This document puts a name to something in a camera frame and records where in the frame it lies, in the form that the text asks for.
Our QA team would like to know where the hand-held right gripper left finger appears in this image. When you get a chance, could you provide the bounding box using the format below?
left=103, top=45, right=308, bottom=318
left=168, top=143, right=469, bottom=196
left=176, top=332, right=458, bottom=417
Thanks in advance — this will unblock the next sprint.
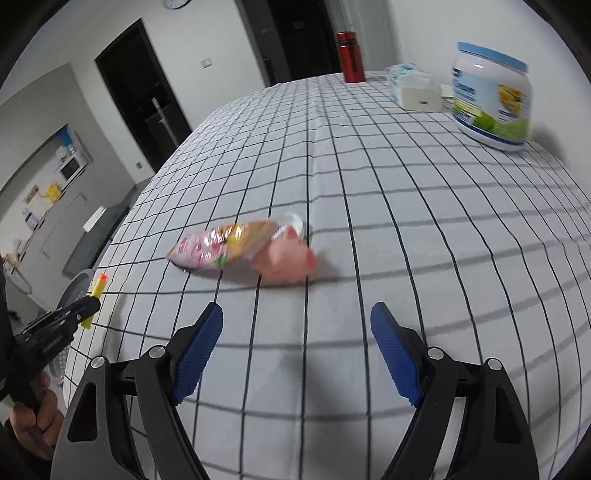
left=51, top=302, right=225, bottom=480

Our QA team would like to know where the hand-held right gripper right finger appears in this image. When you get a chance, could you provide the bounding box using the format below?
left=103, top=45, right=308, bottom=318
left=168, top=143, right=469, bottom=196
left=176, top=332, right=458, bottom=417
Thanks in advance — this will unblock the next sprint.
left=370, top=301, right=541, bottom=480

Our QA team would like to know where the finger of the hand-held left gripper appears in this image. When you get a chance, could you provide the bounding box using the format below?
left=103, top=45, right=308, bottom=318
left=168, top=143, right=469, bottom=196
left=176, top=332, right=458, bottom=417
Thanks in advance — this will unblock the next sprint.
left=21, top=295, right=101, bottom=335

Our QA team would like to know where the grey perforated bin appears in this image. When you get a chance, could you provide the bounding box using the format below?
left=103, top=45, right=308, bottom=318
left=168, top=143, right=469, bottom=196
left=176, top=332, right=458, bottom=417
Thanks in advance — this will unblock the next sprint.
left=48, top=269, right=95, bottom=384

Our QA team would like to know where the yellow foam dart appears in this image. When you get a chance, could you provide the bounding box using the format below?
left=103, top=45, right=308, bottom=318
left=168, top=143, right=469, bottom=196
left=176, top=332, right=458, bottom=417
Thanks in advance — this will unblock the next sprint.
left=79, top=272, right=110, bottom=330

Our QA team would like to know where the pink yellow snack wrapper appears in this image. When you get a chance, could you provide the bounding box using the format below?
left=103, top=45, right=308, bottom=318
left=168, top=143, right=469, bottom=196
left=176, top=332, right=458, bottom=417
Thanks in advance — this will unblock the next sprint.
left=166, top=213, right=319, bottom=284

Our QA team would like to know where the person's left forearm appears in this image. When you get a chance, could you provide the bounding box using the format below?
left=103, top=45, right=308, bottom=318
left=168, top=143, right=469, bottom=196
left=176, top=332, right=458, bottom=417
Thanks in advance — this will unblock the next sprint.
left=0, top=418, right=51, bottom=480

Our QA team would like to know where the person's left hand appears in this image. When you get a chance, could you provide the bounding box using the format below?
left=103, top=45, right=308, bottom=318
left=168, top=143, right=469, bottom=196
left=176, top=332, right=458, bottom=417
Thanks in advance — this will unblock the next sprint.
left=7, top=371, right=65, bottom=460

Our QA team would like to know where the dark grey low cabinet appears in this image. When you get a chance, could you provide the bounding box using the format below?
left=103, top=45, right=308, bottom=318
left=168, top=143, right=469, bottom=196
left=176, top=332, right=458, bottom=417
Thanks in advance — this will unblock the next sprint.
left=62, top=203, right=132, bottom=278

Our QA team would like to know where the white microwave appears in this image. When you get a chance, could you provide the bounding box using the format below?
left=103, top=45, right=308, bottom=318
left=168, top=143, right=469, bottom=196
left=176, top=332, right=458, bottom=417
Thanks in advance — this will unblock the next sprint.
left=56, top=154, right=88, bottom=182

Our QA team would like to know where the black white checked tablecloth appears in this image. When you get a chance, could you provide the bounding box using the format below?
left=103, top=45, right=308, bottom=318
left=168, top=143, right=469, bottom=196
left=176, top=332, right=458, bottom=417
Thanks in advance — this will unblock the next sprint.
left=62, top=71, right=591, bottom=480

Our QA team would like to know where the grey kitchen cabinet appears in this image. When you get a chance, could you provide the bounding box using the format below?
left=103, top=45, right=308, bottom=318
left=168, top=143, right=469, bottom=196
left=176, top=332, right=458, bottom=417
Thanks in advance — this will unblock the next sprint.
left=0, top=62, right=137, bottom=296

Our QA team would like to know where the white charger box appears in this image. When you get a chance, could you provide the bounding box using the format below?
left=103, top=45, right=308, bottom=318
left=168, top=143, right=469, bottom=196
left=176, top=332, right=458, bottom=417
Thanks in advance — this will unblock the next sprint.
left=398, top=74, right=443, bottom=112

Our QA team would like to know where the white milk powder jar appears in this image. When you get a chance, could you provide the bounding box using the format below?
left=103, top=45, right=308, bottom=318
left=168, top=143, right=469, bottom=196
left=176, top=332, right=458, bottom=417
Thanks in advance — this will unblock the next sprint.
left=450, top=41, right=533, bottom=153

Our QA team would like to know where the blue white tissue pack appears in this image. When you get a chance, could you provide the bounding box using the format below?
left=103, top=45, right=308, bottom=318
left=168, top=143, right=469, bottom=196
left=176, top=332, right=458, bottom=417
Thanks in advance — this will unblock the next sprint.
left=385, top=64, right=439, bottom=100

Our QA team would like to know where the red metal bottle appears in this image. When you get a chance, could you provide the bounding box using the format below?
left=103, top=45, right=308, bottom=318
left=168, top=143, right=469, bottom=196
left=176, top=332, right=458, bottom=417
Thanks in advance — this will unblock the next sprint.
left=336, top=31, right=365, bottom=84

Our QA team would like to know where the metal door handle bar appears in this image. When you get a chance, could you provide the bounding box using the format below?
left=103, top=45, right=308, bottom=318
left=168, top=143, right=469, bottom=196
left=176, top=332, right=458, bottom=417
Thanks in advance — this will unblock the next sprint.
left=152, top=98, right=178, bottom=146

